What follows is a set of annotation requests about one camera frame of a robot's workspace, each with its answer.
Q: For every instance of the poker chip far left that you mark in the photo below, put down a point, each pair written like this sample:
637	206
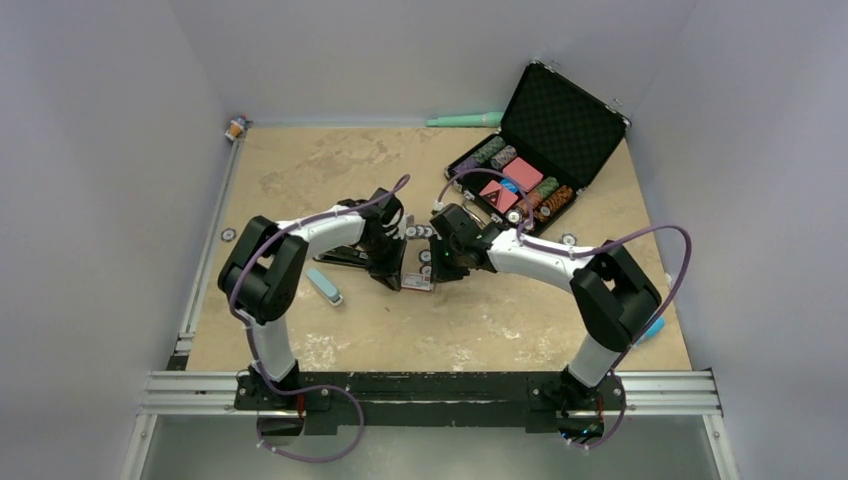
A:
228	235

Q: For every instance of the blue pen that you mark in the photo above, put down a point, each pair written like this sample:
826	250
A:
653	330

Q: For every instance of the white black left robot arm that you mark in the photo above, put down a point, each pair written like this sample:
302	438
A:
260	278

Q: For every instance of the black stapler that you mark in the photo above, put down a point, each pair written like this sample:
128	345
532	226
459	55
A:
344	256

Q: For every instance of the pink card deck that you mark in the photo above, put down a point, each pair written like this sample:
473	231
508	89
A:
523	174

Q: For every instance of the black poker chip case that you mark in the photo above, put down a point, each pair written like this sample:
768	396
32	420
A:
558	129

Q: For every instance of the aluminium frame rail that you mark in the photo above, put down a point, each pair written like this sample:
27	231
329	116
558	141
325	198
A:
687	399

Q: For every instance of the light blue stapler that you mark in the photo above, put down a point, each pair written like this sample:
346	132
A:
323	285

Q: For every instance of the poker chip row right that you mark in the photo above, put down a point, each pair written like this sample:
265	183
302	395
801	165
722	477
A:
419	232

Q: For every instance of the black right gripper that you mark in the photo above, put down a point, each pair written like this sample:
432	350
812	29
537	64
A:
440	273

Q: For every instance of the mint green tube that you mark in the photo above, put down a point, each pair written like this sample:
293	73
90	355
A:
483	120

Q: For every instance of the blue dealer button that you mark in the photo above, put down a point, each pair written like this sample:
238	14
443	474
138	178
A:
507	185

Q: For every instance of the poker chip far right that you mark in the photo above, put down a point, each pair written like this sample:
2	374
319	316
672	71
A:
568	239

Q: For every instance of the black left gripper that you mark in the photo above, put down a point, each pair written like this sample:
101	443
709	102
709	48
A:
389	273

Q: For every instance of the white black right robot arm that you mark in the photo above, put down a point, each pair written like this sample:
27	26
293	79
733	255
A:
614	296

